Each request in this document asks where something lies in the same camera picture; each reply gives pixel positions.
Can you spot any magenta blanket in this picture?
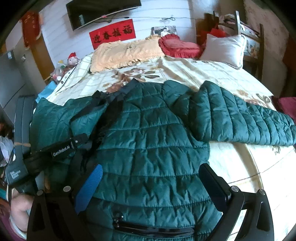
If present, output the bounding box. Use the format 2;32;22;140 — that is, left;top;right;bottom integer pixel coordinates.
271;96;296;121

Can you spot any red hanging wall decoration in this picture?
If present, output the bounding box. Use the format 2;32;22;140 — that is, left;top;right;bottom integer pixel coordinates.
20;11;42;49

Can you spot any wooden chair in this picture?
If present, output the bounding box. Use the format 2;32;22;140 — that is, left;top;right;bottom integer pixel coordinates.
213;11;264;81

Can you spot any grey refrigerator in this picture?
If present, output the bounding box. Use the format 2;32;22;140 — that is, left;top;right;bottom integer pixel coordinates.
1;50;35;125

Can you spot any red spring festival banner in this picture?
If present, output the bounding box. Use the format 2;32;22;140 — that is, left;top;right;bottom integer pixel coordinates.
89;19;136;49

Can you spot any plush toy with red hat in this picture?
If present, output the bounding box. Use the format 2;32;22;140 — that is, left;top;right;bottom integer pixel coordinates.
67;52;80;66

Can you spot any red heart-shaped cushion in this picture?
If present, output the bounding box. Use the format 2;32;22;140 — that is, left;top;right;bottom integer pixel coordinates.
158;34;202;58

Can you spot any black wall-mounted television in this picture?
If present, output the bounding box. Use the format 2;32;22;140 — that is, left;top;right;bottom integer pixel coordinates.
66;0;142;30

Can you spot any yellow ruffled pillow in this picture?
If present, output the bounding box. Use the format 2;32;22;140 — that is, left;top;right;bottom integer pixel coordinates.
90;35;165;73

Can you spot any person's left hand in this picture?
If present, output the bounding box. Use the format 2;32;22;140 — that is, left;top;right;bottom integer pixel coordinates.
11;193;34;232

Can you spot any dark green quilted puffer coat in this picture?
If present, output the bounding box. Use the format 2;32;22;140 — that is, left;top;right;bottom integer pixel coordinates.
30;80;295;240

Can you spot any cream floral plaid bedspread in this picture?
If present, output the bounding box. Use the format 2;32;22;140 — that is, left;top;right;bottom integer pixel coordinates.
36;52;296;241

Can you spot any blue bag beside bed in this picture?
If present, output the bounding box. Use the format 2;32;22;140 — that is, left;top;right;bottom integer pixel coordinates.
36;81;57;103

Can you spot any white pillow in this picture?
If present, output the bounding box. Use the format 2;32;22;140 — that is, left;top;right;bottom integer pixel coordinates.
200;34;247;69

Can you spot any framed photo at headboard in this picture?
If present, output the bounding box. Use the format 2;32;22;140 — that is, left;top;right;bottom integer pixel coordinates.
152;26;177;37

